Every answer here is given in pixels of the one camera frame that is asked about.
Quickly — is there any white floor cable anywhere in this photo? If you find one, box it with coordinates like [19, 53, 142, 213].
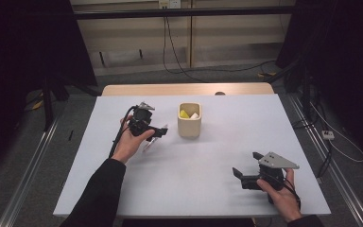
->
[308, 100, 363, 165]

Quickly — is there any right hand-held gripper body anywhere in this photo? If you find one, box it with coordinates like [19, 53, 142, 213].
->
[239, 151, 301, 192]

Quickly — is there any black horizontal bar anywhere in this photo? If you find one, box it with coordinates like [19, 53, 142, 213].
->
[73, 5, 297, 21]

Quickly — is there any black metal stand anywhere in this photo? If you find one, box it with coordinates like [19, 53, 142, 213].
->
[41, 75, 71, 132]
[283, 60, 317, 123]

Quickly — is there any black hanging cable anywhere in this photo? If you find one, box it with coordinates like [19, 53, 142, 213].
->
[162, 15, 210, 84]
[164, 15, 277, 76]

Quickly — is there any person's right hand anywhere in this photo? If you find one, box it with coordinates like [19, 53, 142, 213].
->
[256, 167, 303, 224]

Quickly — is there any metal floor rail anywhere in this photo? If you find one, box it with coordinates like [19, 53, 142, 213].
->
[0, 116, 61, 227]
[286, 94, 363, 227]

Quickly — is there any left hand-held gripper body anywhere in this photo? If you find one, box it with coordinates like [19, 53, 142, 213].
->
[127, 101, 156, 138]

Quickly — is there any person's left hand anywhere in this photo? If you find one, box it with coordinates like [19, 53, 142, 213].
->
[111, 114, 156, 166]

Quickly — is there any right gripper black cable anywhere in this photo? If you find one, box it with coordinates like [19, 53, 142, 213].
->
[272, 175, 303, 211]

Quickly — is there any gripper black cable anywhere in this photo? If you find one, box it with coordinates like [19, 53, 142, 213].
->
[108, 105, 139, 160]
[272, 175, 303, 211]

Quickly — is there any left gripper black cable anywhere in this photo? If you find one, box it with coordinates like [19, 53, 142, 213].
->
[108, 105, 139, 160]

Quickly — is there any clear ballpoint pen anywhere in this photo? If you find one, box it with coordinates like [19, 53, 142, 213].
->
[142, 124, 169, 153]

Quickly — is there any beige square cup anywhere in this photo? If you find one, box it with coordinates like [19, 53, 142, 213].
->
[177, 101, 202, 139]

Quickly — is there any white power strip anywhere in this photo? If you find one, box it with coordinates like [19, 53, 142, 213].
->
[321, 130, 336, 141]

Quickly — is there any black curtain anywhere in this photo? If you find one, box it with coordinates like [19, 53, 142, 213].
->
[0, 0, 98, 182]
[275, 0, 363, 171]

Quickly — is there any white wall socket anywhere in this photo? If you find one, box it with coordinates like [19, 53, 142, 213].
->
[158, 0, 182, 9]

